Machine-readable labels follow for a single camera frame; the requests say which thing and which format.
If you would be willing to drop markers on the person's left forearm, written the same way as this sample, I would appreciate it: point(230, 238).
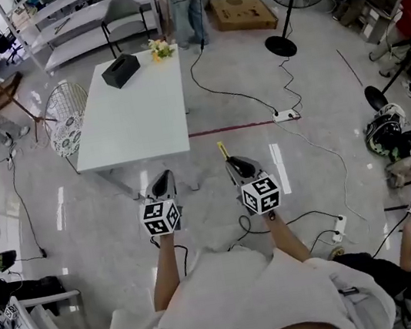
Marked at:
point(165, 272)

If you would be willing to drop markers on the floral seat cushion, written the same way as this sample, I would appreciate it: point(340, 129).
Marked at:
point(67, 135)

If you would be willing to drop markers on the black office chair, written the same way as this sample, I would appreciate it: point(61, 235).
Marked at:
point(3, 41)

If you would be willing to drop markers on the person's right forearm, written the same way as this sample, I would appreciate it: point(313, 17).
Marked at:
point(286, 238)

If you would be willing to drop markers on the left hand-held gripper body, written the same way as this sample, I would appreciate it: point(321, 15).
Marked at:
point(159, 216)

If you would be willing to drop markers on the grey chair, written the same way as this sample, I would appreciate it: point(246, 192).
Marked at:
point(122, 13)

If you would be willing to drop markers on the black round-base stand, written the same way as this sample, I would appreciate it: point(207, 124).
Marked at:
point(375, 97)

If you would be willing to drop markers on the white shelving unit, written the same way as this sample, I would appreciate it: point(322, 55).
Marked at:
point(80, 20)

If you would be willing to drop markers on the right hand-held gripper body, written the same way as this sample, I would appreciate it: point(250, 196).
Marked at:
point(261, 195)

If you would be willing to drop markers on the black tissue box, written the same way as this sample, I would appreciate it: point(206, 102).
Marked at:
point(120, 70)

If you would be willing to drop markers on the yellow and white flower bouquet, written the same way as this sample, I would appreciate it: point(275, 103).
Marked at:
point(161, 50)

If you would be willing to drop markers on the white power strip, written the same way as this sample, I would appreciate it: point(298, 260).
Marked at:
point(285, 115)
point(339, 227)

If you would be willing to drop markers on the wooden coat rack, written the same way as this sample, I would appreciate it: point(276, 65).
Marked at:
point(1, 88)

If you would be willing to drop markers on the flat cardboard box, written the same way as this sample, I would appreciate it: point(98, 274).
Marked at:
point(240, 13)

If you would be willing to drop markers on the black and white helmet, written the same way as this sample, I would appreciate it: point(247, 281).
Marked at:
point(387, 129)

